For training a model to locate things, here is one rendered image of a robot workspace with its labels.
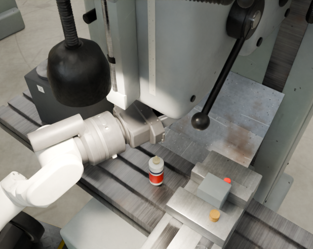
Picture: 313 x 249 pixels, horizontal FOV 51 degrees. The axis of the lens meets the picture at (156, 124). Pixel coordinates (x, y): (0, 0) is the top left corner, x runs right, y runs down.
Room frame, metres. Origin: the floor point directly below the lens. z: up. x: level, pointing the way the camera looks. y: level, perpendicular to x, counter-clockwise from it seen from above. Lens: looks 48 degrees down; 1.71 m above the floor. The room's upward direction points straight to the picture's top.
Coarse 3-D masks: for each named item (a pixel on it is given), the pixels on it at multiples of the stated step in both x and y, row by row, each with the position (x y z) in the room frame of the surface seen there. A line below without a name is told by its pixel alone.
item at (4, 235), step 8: (8, 224) 0.51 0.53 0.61; (0, 232) 0.48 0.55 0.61; (8, 232) 0.48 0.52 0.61; (16, 232) 0.49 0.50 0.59; (24, 232) 0.50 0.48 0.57; (0, 240) 0.45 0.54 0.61; (8, 240) 0.46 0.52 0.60; (16, 240) 0.47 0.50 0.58; (24, 240) 0.48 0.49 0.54; (0, 248) 0.43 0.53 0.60; (8, 248) 0.44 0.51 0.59; (16, 248) 0.45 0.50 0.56; (24, 248) 0.47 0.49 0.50
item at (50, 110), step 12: (36, 72) 0.74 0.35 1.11; (36, 84) 0.70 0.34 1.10; (48, 84) 0.68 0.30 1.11; (36, 96) 0.71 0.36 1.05; (48, 96) 0.68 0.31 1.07; (48, 108) 0.69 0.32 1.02; (60, 108) 0.66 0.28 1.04; (72, 108) 0.64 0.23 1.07; (84, 108) 0.61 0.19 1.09; (96, 108) 0.65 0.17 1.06; (108, 108) 0.69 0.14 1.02; (48, 120) 0.70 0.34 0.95; (60, 120) 0.67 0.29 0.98
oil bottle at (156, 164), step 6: (156, 156) 0.50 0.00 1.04; (150, 162) 0.50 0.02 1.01; (156, 162) 0.49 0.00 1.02; (162, 162) 0.50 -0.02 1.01; (150, 168) 0.48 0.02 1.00; (156, 168) 0.48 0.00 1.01; (162, 168) 0.49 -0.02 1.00; (150, 174) 0.48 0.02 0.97; (156, 174) 0.48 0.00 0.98; (162, 174) 0.49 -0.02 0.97; (150, 180) 0.48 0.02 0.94; (156, 180) 0.48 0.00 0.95; (162, 180) 0.49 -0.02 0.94
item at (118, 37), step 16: (96, 0) 0.39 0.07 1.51; (112, 0) 0.36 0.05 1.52; (128, 0) 0.38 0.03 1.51; (112, 16) 0.37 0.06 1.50; (128, 16) 0.38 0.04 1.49; (112, 32) 0.37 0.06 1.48; (128, 32) 0.38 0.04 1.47; (112, 48) 0.37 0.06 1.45; (128, 48) 0.38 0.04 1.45; (112, 64) 0.37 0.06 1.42; (128, 64) 0.38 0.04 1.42; (112, 80) 0.38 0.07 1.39; (128, 80) 0.37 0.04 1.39; (112, 96) 0.38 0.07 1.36; (128, 96) 0.37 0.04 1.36
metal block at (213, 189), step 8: (208, 176) 0.41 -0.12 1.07; (216, 176) 0.41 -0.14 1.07; (200, 184) 0.39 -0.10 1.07; (208, 184) 0.39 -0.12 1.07; (216, 184) 0.39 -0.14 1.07; (224, 184) 0.39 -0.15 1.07; (200, 192) 0.38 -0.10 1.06; (208, 192) 0.37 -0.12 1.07; (216, 192) 0.37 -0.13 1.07; (224, 192) 0.37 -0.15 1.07; (208, 200) 0.37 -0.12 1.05; (216, 200) 0.36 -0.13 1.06; (224, 200) 0.37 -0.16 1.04
